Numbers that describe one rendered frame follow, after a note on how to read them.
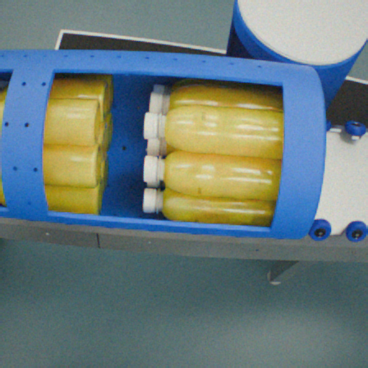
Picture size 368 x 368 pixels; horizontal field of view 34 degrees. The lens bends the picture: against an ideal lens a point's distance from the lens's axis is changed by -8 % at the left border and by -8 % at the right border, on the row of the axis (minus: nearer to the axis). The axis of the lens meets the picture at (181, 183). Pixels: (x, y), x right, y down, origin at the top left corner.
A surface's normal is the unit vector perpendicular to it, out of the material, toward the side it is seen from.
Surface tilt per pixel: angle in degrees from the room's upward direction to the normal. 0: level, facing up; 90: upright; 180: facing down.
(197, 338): 0
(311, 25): 0
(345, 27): 0
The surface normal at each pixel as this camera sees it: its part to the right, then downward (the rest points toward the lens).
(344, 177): 0.02, -0.25
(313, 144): 0.00, 0.00
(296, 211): -0.04, 0.67
